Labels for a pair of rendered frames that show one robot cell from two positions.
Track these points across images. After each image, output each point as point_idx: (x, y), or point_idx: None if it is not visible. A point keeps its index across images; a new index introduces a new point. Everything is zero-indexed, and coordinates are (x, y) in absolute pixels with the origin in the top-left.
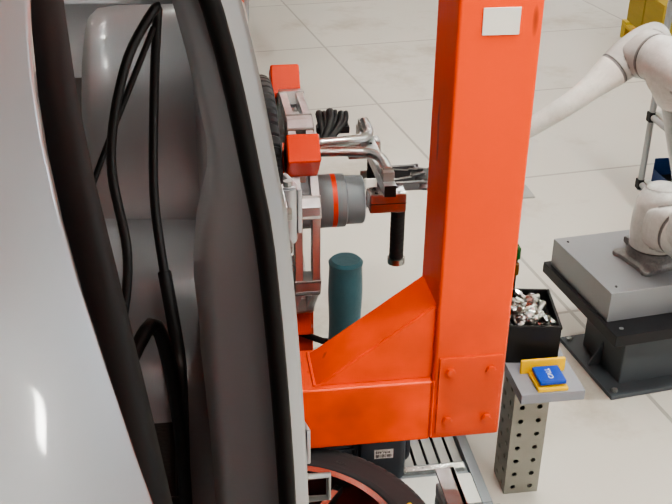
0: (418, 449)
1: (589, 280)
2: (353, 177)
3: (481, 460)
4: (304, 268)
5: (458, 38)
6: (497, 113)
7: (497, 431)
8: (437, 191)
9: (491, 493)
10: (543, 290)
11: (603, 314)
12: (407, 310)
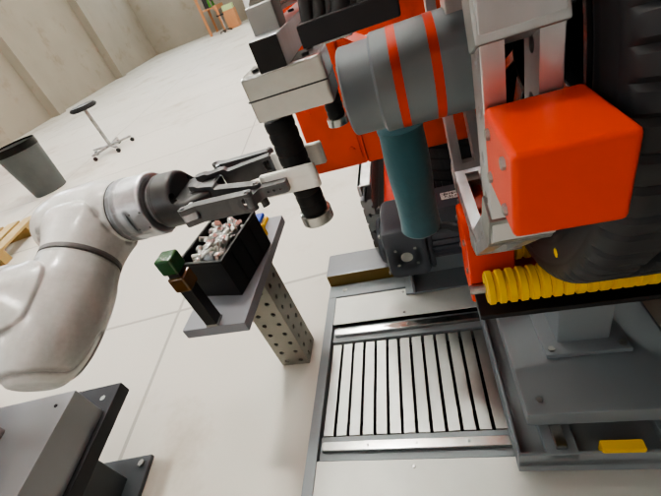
0: (367, 360)
1: (53, 450)
2: (351, 42)
3: (314, 376)
4: (468, 217)
5: None
6: None
7: (281, 415)
8: None
9: (322, 339)
10: None
11: (94, 417)
12: (359, 36)
